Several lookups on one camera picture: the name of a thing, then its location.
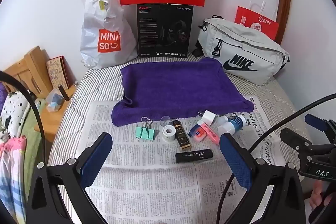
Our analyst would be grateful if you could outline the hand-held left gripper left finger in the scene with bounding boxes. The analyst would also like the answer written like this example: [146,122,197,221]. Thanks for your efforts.
[26,132,114,224]

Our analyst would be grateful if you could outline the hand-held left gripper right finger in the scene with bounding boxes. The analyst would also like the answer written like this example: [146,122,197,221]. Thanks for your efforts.
[219,133,306,224]

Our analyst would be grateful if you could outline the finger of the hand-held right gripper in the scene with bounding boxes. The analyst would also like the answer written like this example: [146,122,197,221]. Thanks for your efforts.
[304,113,336,144]
[280,128,313,156]

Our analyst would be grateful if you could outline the pink highlighter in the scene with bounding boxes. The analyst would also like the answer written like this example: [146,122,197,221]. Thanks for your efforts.
[202,126,220,145]

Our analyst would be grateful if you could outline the white and blue bottle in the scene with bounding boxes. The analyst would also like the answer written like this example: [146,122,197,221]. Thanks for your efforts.
[217,115,248,135]

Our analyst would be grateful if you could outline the black tube white script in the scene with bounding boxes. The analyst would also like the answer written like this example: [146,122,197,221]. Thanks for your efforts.
[175,149,213,164]

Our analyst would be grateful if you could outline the pink tin blue lid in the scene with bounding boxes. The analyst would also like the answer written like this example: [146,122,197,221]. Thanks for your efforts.
[188,120,208,138]

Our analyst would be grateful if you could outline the white charger plug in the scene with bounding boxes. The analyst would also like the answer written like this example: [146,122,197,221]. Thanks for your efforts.
[201,110,216,125]

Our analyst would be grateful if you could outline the green binder clip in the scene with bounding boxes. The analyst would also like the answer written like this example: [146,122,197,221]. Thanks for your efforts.
[135,117,156,140]

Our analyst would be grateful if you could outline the black and gold tube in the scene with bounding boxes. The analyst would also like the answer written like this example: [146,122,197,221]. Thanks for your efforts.
[172,120,192,149]

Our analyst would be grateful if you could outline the white tape roll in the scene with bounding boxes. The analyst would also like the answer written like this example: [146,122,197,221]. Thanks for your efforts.
[162,125,176,143]

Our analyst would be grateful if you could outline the person's right hand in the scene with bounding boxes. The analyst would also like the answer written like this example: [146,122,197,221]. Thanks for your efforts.
[309,182,329,210]

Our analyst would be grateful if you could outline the newspaper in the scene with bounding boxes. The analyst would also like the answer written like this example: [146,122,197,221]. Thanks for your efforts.
[83,95,302,224]

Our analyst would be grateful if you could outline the small black stick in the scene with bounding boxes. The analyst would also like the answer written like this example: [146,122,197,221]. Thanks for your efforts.
[58,85,71,102]

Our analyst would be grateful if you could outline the purple towel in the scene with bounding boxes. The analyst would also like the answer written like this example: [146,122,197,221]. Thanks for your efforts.
[111,59,255,127]

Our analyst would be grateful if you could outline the patterned book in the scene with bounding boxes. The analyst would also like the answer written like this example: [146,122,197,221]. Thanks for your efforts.
[46,55,71,90]

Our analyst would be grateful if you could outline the grey waist bag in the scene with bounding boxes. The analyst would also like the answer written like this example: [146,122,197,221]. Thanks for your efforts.
[194,15,290,86]

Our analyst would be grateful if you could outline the white plastic shopping bag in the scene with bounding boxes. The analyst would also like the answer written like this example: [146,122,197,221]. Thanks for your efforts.
[79,0,138,69]

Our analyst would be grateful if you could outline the black headphone box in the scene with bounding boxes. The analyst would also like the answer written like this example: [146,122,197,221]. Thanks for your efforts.
[136,4,194,59]

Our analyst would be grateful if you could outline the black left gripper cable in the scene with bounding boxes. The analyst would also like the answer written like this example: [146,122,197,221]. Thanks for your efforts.
[0,70,48,168]

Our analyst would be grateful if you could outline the red paper bag white handles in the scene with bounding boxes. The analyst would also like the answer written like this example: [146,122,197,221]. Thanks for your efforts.
[234,0,279,41]

